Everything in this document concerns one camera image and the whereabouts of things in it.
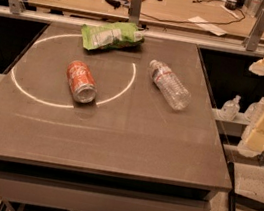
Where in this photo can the red coke can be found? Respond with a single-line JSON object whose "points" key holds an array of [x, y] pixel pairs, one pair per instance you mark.
{"points": [[81, 82]]}

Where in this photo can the left clear sanitizer bottle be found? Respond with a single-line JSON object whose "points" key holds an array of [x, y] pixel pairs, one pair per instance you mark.
{"points": [[230, 109]]}

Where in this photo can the clear plastic water bottle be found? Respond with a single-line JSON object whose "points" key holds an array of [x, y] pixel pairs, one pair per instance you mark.
{"points": [[174, 92]]}

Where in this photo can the white paper sheet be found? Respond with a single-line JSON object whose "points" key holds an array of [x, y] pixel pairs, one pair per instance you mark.
{"points": [[207, 26]]}

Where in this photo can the wooden background desk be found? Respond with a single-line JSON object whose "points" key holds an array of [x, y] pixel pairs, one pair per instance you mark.
{"points": [[168, 14]]}

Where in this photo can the black floor pole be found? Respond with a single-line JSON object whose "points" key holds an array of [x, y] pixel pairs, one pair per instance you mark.
{"points": [[231, 194]]}

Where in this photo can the grey work table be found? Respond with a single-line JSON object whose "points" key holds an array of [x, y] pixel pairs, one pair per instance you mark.
{"points": [[127, 150]]}

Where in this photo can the black sunglasses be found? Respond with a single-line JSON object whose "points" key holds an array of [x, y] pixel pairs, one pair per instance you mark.
{"points": [[118, 3]]}

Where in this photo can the green chip bag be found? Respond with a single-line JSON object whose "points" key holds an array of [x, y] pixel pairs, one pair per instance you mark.
{"points": [[109, 36]]}

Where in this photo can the right metal bracket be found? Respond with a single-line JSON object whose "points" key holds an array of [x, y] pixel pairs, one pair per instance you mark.
{"points": [[252, 41]]}

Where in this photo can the middle metal bracket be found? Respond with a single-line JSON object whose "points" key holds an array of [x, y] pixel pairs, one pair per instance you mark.
{"points": [[134, 11]]}

